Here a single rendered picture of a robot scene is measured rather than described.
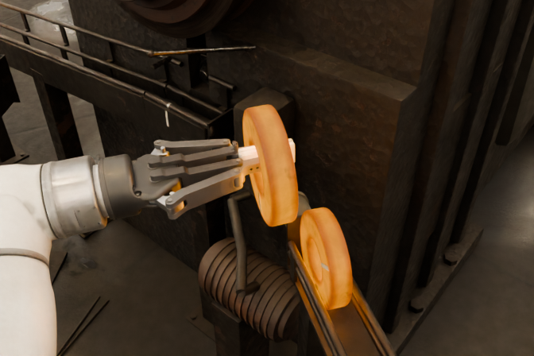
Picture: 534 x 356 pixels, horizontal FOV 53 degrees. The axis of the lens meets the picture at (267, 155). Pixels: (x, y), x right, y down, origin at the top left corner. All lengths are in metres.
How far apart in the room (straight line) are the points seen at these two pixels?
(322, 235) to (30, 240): 0.39
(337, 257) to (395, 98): 0.29
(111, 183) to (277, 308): 0.49
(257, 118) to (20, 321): 0.33
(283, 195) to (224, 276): 0.47
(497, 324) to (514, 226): 0.44
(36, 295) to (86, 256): 1.28
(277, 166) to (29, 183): 0.27
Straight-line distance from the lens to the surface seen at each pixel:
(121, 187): 0.63
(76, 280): 1.82
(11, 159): 2.37
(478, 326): 1.74
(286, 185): 0.62
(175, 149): 0.70
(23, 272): 0.61
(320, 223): 0.79
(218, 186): 0.63
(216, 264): 1.08
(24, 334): 0.58
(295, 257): 0.89
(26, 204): 0.64
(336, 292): 0.80
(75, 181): 0.64
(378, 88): 0.93
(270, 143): 0.62
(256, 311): 1.04
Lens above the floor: 1.34
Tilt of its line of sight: 38 degrees down
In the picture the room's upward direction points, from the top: straight up
